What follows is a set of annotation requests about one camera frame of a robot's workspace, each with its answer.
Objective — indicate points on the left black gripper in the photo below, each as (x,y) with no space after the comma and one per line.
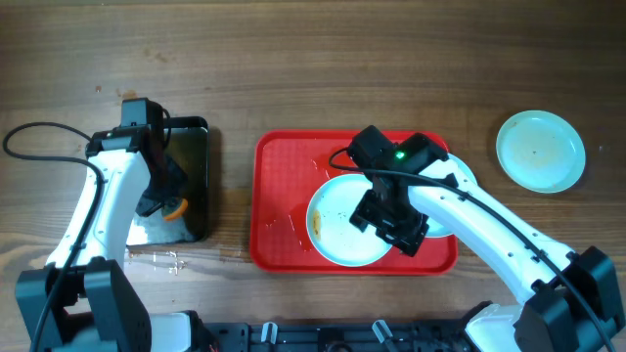
(159,194)

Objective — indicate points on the black water basin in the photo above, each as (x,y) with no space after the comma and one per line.
(189,148)

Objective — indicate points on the black mounting rail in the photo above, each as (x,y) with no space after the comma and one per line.
(418,336)

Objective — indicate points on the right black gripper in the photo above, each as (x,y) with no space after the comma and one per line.
(391,227)

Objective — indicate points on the red plastic tray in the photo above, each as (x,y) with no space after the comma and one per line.
(289,167)

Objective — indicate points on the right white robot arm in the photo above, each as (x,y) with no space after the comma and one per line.
(565,300)

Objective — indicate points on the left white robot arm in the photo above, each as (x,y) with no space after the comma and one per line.
(81,299)

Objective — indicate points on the orange green scrub sponge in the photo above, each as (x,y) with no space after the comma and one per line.
(173,209)

